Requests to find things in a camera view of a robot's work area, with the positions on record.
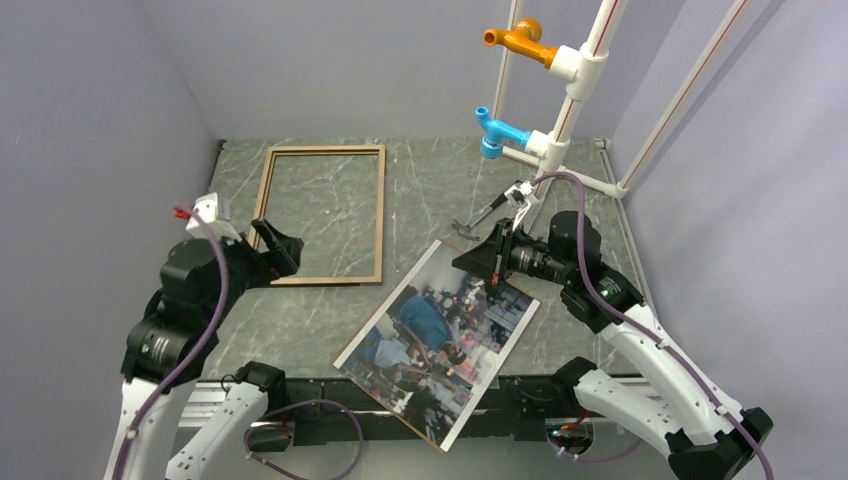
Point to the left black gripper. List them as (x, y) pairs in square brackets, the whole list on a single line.
[(283, 255)]

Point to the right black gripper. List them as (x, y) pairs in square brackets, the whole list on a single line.
[(492, 259)]

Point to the wooden picture frame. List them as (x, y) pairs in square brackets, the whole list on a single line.
[(333, 197)]

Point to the printed photo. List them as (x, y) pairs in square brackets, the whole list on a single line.
[(432, 347)]

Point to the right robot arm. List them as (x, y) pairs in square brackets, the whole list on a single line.
[(702, 432)]

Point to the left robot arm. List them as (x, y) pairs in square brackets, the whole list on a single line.
[(202, 279)]

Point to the blue plastic faucet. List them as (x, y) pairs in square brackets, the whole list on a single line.
[(496, 133)]

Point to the white pvc pipe stand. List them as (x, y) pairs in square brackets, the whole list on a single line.
[(581, 70)]

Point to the orange plastic faucet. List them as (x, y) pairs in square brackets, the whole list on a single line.
[(523, 38)]

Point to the black handled hammer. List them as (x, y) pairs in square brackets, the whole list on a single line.
[(466, 230)]

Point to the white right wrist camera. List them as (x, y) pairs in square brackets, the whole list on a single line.
[(522, 197)]

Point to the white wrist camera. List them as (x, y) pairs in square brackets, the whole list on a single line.
[(522, 197), (214, 210)]

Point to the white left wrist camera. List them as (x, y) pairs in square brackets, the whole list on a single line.
[(214, 210)]

